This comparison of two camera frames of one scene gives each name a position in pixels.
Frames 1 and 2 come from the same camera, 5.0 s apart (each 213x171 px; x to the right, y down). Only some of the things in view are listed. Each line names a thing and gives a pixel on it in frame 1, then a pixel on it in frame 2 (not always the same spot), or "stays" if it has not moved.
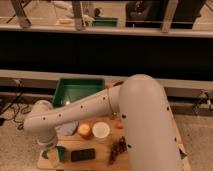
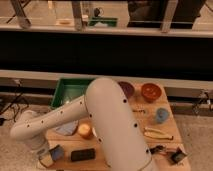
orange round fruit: (84, 130) stays
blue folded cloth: (67, 128) stays
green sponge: (61, 153) stays
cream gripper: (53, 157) -> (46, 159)
